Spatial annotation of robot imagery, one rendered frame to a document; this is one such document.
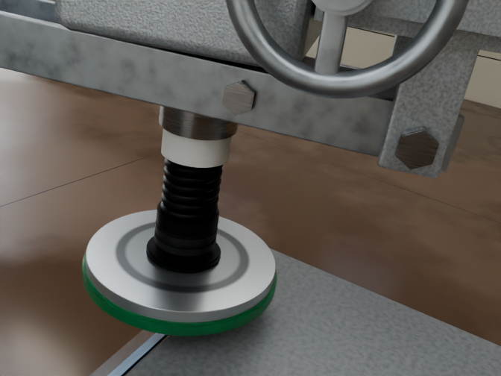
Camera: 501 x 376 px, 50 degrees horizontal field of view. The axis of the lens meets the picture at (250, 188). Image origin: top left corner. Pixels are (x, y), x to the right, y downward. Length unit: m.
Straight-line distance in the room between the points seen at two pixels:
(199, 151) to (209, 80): 0.08
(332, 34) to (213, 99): 0.16
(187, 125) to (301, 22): 0.17
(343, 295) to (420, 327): 0.10
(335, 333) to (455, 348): 0.14
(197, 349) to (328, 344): 0.15
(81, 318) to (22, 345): 0.21
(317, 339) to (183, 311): 0.17
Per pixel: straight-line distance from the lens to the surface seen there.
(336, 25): 0.35
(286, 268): 0.73
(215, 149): 0.53
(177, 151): 0.53
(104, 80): 0.51
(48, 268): 2.20
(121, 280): 0.57
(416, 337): 0.68
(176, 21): 0.42
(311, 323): 0.64
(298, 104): 0.46
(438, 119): 0.44
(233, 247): 0.64
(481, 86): 6.61
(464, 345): 0.70
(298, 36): 0.41
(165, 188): 0.57
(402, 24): 0.42
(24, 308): 2.01
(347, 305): 0.69
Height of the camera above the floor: 1.23
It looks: 24 degrees down
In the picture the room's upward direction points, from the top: 9 degrees clockwise
